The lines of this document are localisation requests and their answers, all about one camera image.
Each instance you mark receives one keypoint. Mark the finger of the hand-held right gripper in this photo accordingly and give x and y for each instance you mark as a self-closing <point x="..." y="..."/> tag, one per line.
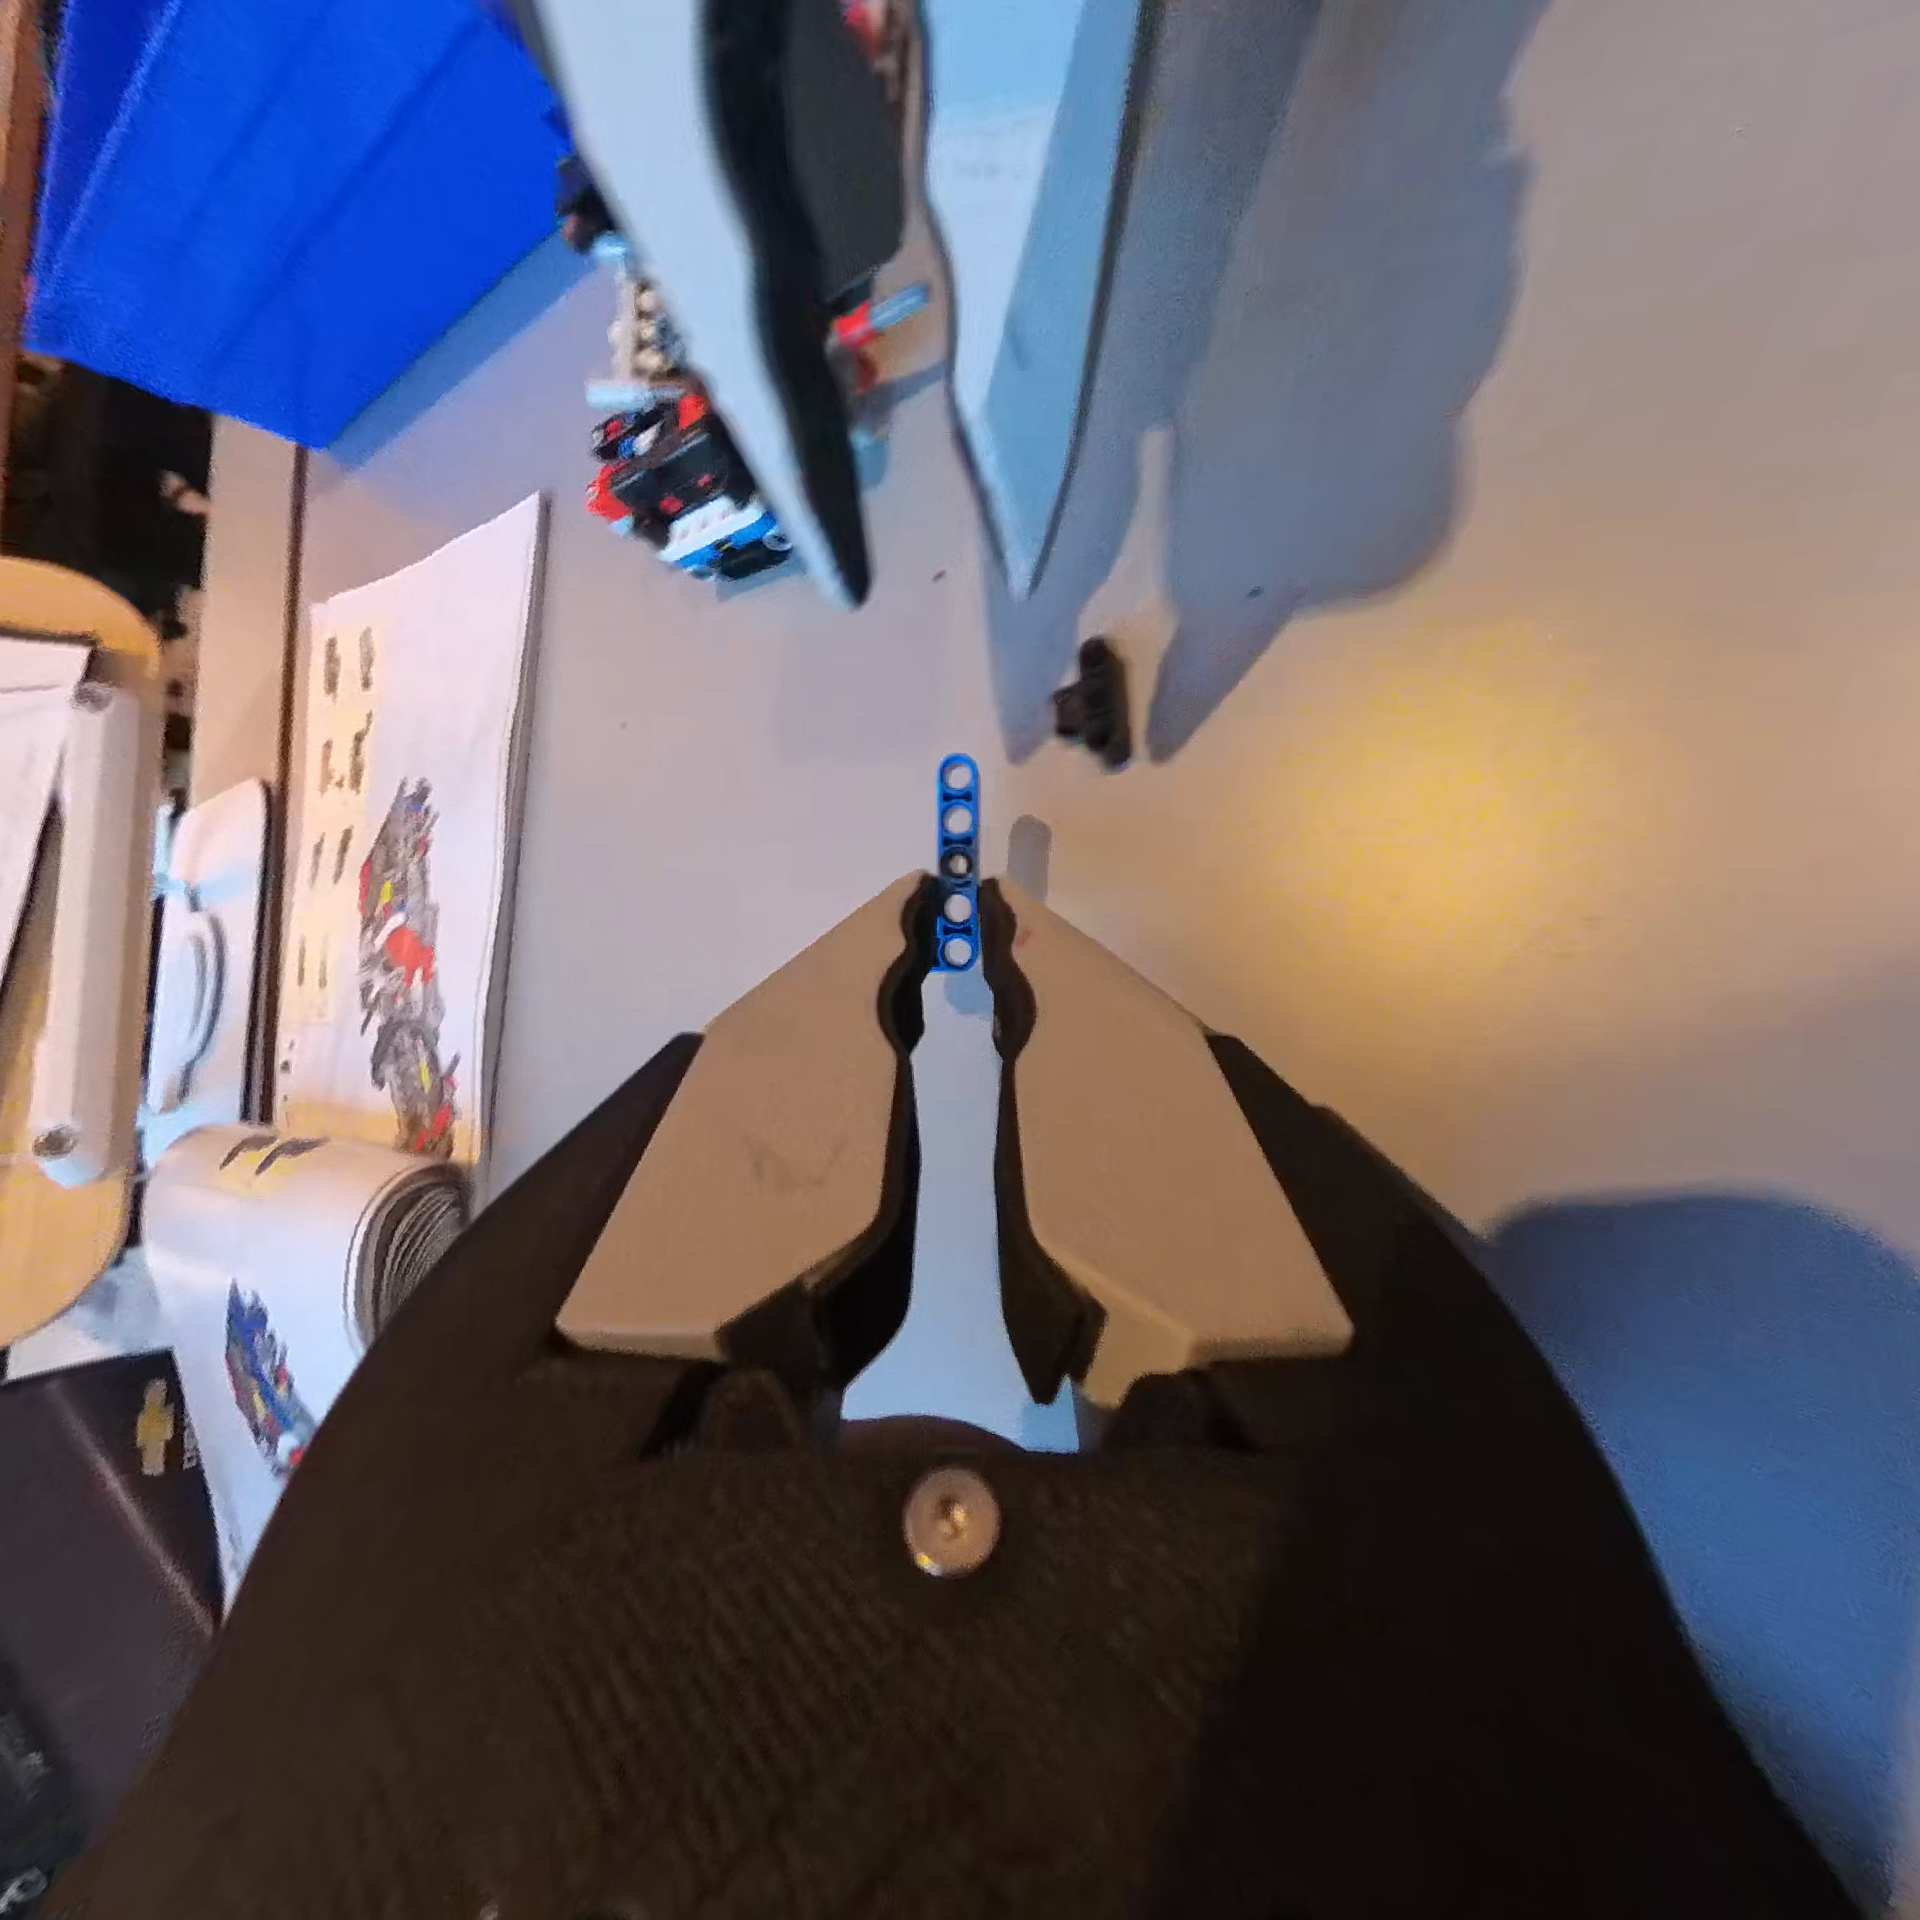
<point x="661" y="150"/>
<point x="1035" y="224"/>

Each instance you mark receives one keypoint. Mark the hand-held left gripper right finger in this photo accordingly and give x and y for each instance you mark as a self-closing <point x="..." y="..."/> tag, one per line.
<point x="1170" y="1170"/>

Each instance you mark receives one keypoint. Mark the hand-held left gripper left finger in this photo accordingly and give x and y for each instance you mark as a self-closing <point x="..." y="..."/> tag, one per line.
<point x="751" y="1155"/>

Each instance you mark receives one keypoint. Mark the blue L-shaped toy beam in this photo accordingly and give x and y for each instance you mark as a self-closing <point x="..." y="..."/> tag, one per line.
<point x="961" y="841"/>

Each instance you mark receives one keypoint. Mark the small black toy connector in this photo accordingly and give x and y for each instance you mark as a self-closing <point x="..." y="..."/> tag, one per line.
<point x="1095" y="704"/>

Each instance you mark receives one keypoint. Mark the partly built toy car chassis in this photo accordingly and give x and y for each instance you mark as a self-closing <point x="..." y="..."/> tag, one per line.
<point x="674" y="464"/>

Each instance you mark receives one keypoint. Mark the blue plastic bin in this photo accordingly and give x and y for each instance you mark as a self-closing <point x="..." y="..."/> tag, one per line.
<point x="301" y="194"/>

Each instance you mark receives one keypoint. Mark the open building instruction booklet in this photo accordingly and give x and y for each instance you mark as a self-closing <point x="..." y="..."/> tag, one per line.
<point x="434" y="675"/>

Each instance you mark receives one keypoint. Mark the white stand base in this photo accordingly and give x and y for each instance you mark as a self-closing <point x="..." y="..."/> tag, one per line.
<point x="210" y="960"/>

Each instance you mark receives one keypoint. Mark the wooden document stand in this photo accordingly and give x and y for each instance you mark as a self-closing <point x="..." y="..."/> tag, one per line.
<point x="60" y="1275"/>

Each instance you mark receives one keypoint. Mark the toy car set box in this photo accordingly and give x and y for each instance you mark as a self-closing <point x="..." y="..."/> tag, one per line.
<point x="91" y="1500"/>

